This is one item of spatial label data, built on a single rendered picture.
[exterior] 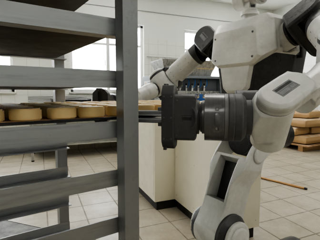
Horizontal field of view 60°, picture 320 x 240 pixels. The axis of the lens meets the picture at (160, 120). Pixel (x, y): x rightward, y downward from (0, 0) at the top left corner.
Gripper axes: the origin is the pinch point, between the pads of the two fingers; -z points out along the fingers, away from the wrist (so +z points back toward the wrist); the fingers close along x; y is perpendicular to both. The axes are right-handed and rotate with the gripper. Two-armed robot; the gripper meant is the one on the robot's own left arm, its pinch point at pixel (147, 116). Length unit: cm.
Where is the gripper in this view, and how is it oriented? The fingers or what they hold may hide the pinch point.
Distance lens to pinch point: 54.4
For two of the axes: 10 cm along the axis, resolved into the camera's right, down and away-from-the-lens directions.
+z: 9.8, 0.1, -1.8
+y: -1.8, 0.9, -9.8
